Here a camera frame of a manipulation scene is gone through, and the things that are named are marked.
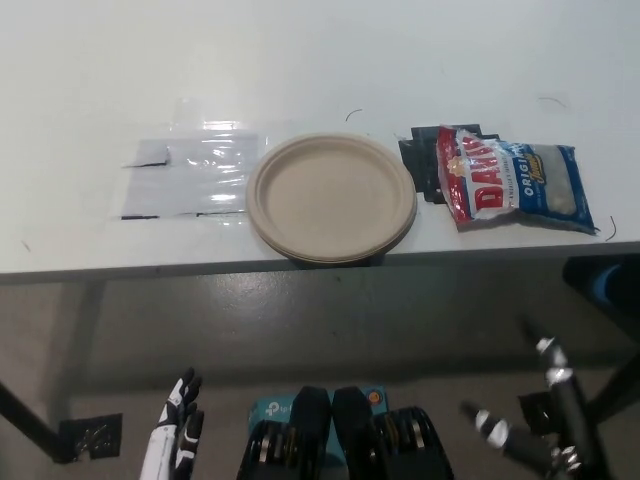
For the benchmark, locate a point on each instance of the red blue sunflower seed bag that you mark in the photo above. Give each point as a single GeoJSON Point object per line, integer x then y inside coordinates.
{"type": "Point", "coordinates": [480, 175]}

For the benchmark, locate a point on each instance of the black slanted table leg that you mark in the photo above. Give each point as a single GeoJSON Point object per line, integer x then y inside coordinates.
{"type": "Point", "coordinates": [25, 420]}
{"type": "Point", "coordinates": [617, 385]}

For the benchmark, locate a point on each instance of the tan paper plate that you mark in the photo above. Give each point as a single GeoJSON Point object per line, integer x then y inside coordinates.
{"type": "Point", "coordinates": [330, 195]}
{"type": "Point", "coordinates": [345, 259]}

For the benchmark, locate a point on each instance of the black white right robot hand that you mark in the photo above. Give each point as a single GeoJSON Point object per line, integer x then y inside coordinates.
{"type": "Point", "coordinates": [565, 395]}

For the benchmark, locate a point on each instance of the clear plastic sheet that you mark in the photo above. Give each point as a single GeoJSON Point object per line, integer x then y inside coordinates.
{"type": "Point", "coordinates": [200, 190]}

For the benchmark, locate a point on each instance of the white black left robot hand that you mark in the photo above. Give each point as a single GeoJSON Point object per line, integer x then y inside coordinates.
{"type": "Point", "coordinates": [167, 430]}

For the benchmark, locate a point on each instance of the black tape patch on table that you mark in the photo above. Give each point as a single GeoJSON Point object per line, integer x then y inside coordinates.
{"type": "Point", "coordinates": [417, 160]}

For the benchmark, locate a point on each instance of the black and blue object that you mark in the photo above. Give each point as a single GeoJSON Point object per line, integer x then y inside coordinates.
{"type": "Point", "coordinates": [585, 280]}

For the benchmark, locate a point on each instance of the teal tp-link box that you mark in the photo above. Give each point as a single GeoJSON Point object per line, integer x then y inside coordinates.
{"type": "Point", "coordinates": [265, 407]}

